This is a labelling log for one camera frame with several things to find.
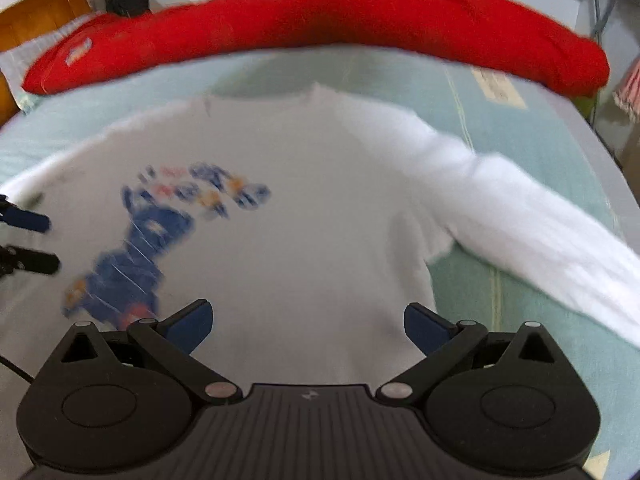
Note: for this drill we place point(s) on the red quilt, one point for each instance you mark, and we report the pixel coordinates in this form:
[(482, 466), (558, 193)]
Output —
[(325, 20)]

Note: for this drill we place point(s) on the metal drying rack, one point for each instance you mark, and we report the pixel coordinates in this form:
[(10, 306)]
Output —
[(600, 5)]

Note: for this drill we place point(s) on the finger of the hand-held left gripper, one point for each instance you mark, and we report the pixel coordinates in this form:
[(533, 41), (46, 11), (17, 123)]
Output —
[(35, 262), (27, 220)]

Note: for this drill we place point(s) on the grey checked pillow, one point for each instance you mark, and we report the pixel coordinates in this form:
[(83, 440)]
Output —
[(15, 67)]

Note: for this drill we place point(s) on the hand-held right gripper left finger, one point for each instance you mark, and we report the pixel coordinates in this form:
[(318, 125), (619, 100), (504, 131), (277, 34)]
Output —
[(190, 327)]

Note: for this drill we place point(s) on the pink patterned curtain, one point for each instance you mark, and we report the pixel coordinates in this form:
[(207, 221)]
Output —
[(630, 90)]

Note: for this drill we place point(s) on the wooden headboard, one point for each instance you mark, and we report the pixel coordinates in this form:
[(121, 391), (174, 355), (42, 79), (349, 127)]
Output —
[(35, 15)]

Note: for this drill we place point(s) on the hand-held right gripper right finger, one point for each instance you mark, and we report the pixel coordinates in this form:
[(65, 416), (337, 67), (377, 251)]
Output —
[(425, 330)]

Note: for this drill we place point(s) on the white printed long-sleeve shirt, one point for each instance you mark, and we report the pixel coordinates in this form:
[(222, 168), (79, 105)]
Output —
[(325, 235)]

